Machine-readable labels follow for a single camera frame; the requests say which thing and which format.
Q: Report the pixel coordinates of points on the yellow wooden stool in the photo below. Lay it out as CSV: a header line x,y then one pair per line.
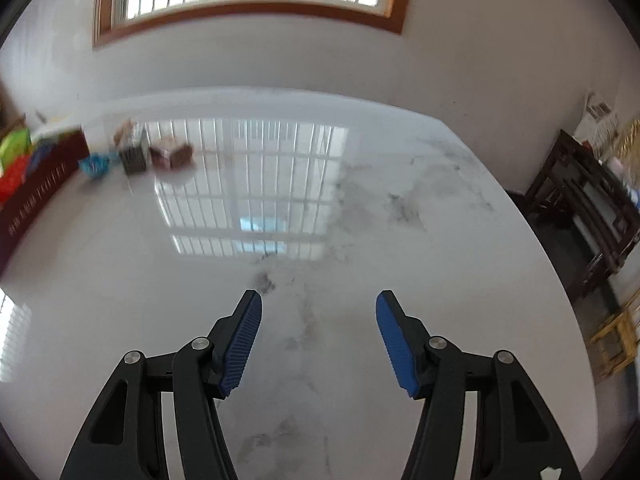
x,y
617,340

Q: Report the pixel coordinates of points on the dark wooden rack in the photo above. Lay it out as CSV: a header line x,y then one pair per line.
x,y
585,200

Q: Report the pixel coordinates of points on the brown red snack packet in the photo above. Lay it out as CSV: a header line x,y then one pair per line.
x,y
172,155

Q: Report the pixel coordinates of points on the grey snack packet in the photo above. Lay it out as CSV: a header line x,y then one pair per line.
x,y
133,157

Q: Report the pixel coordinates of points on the stack of newspapers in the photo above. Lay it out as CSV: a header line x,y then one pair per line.
x,y
600,115

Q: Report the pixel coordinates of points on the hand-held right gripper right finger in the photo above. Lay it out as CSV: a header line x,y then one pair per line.
x,y
397,345

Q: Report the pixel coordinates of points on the red tin box gold inside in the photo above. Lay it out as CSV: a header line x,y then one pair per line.
x,y
45,185

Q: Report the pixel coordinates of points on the clear packet of peanut snacks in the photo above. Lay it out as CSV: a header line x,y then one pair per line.
x,y
125,132

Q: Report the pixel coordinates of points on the blue snack packet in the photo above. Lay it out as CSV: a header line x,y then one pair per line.
x,y
41,157
95,166

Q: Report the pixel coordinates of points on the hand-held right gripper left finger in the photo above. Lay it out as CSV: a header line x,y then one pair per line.
x,y
242,345

